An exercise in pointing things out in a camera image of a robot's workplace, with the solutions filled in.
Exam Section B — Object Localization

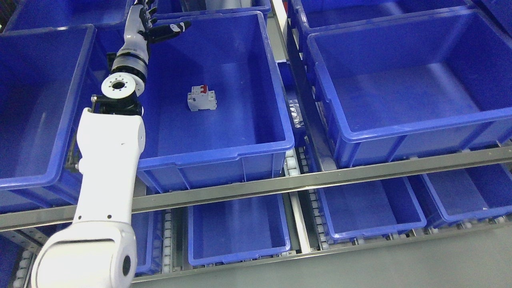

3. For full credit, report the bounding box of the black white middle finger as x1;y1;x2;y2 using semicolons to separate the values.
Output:
142;0;157;12

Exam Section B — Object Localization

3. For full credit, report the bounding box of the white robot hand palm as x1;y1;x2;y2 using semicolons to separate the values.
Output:
120;4;151;56

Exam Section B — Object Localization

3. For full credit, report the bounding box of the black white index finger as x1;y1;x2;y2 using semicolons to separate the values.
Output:
146;12;158;25

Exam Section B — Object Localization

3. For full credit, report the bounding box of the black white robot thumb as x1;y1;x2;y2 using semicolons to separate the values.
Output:
148;21;192;44

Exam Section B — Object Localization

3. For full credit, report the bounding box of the white red circuit breaker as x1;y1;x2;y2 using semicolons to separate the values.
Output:
187;84;217;112

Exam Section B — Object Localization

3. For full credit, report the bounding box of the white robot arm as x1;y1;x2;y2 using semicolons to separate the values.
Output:
30;0;191;288

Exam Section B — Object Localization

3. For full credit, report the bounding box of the large blue bin upper left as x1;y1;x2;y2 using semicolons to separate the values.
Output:
0;24;97;214

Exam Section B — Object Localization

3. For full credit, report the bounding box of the large blue bin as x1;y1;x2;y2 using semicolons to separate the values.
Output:
137;11;294;193
307;9;512;168
0;24;97;214

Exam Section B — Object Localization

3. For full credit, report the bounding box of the large blue bin upper middle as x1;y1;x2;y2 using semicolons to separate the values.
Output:
137;11;294;193

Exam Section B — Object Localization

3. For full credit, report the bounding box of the blue bin far right top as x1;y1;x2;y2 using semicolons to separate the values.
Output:
290;0;480;40

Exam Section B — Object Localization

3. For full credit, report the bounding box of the blue bin lower left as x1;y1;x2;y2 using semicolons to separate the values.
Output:
132;211;164;277

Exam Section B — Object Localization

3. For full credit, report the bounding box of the white roller track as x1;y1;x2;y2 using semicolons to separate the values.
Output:
284;149;300;176

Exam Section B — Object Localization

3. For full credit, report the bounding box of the blue bin lower middle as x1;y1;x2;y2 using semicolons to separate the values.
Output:
187;194;291;266

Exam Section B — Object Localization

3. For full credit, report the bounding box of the large blue bin upper right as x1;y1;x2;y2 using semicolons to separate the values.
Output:
307;9;512;168

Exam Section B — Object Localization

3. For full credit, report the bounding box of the blue bin lower far right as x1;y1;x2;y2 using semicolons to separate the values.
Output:
408;164;512;228

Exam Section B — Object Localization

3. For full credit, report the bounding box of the steel shelf rail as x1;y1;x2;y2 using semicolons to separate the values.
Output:
0;145;512;232

